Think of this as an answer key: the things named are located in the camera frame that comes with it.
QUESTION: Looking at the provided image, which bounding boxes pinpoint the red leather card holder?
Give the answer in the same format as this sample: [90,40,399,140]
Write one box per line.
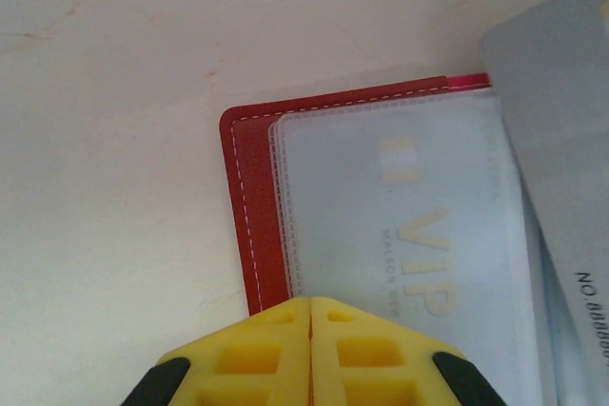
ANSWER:
[218,71,577,406]

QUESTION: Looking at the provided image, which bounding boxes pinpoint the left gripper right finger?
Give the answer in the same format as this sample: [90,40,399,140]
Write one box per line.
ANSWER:
[308,296,496,406]

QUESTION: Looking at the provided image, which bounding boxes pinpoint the silver numbered card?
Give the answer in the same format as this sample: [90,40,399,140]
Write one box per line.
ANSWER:
[481,0,609,406]

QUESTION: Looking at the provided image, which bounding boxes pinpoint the VIP card with gold print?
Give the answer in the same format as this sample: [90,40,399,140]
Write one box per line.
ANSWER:
[285,110,548,406]

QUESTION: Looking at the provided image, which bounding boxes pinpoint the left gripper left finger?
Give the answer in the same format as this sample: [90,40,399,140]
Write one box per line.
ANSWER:
[122,296,313,406]

